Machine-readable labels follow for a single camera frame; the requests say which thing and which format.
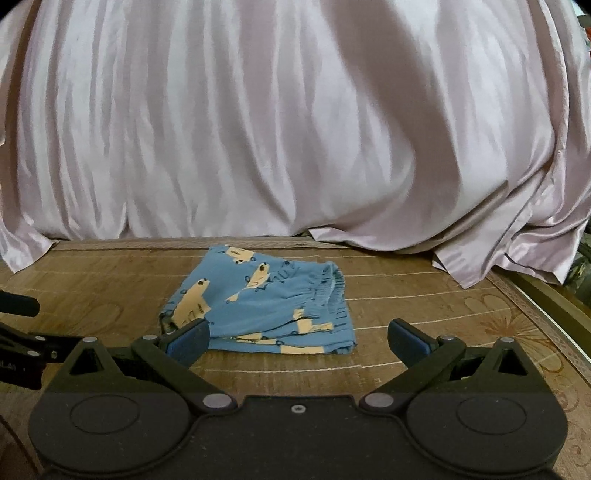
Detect wooden bed frame edge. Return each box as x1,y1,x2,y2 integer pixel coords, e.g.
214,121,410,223
494,268,590,351

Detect blue car-print pajama pants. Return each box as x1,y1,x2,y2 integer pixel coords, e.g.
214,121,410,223
159,245,356,355

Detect pink satin bed sheet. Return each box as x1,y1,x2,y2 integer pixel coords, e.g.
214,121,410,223
1,1,590,287

